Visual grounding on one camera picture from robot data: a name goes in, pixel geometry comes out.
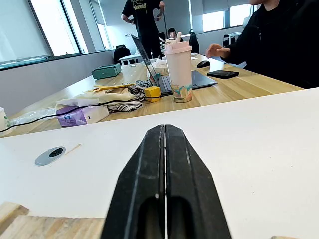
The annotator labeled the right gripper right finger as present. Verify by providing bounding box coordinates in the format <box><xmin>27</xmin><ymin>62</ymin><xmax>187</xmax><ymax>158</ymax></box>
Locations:
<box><xmin>165</xmin><ymin>124</ymin><xmax>233</xmax><ymax>239</ymax></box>

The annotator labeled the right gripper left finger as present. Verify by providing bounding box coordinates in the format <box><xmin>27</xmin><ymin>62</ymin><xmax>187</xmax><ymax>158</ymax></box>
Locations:
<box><xmin>100</xmin><ymin>124</ymin><xmax>166</xmax><ymax>239</ymax></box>

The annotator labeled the small wooden stick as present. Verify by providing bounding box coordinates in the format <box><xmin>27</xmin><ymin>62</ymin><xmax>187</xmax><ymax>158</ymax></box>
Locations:
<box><xmin>64</xmin><ymin>143</ymin><xmax>82</xmax><ymax>156</ymax></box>

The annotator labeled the striped T-shirt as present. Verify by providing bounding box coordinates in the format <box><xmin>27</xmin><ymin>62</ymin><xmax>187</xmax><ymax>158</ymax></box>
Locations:
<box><xmin>106</xmin><ymin>79</ymin><xmax>151</xmax><ymax>114</ymax></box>

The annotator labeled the yellow box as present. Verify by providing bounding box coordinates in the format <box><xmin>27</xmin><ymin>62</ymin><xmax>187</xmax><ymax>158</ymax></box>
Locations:
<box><xmin>144</xmin><ymin>86</ymin><xmax>162</xmax><ymax>103</ymax></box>

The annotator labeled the purple tissue pack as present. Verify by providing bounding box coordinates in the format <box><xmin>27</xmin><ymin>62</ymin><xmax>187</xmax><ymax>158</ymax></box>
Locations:
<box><xmin>55</xmin><ymin>104</ymin><xmax>110</xmax><ymax>128</ymax></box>

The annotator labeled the cream cloth bag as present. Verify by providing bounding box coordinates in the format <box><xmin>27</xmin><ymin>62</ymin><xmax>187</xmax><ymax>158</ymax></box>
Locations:
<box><xmin>82</xmin><ymin>84</ymin><xmax>137</xmax><ymax>106</ymax></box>

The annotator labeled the wooden seat board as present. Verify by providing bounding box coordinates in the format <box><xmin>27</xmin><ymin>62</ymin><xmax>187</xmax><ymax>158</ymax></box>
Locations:
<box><xmin>0</xmin><ymin>215</ymin><xmax>106</xmax><ymax>239</ymax></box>

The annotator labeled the grey open laptop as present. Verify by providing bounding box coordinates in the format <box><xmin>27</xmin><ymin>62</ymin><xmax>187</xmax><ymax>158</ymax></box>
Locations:
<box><xmin>131</xmin><ymin>34</ymin><xmax>219</xmax><ymax>97</ymax></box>

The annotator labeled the pink tumbler with lid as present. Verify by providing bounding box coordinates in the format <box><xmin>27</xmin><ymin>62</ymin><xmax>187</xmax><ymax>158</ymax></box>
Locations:
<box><xmin>163</xmin><ymin>32</ymin><xmax>194</xmax><ymax>104</ymax></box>

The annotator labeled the black smartphone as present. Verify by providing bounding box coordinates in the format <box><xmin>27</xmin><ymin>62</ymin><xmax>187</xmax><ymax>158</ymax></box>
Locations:
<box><xmin>206</xmin><ymin>70</ymin><xmax>240</xmax><ymax>80</ymax></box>

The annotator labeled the green box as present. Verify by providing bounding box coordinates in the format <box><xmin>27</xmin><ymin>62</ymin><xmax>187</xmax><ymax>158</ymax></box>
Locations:
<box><xmin>91</xmin><ymin>63</ymin><xmax>122</xmax><ymax>80</ymax></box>

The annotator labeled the tissue box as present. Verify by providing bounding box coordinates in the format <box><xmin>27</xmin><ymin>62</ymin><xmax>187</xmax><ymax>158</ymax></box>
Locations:
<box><xmin>151</xmin><ymin>59</ymin><xmax>169</xmax><ymax>76</ymax></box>

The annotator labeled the clear plastic bag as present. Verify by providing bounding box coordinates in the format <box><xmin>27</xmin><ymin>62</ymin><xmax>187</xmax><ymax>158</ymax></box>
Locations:
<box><xmin>9</xmin><ymin>107</ymin><xmax>58</xmax><ymax>126</ymax></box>

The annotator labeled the black office chair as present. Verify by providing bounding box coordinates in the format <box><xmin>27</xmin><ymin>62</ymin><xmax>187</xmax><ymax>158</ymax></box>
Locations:
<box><xmin>113</xmin><ymin>44</ymin><xmax>132</xmax><ymax>66</ymax></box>
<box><xmin>188</xmin><ymin>29</ymin><xmax>200</xmax><ymax>54</ymax></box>

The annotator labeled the person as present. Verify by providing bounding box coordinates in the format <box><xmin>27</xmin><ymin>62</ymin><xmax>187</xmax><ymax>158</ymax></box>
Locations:
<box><xmin>167</xmin><ymin>27</ymin><xmax>184</xmax><ymax>42</ymax></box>
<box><xmin>121</xmin><ymin>0</ymin><xmax>166</xmax><ymax>60</ymax></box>
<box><xmin>205</xmin><ymin>0</ymin><xmax>319</xmax><ymax>89</ymax></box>

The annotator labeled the white plastic bottle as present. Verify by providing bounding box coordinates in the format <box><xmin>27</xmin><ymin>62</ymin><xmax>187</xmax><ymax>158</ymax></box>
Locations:
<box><xmin>0</xmin><ymin>106</ymin><xmax>11</xmax><ymax>130</ymax></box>

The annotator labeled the black cable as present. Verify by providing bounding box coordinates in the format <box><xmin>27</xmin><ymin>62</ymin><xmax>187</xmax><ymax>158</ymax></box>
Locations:
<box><xmin>0</xmin><ymin>95</ymin><xmax>162</xmax><ymax>134</ymax></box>

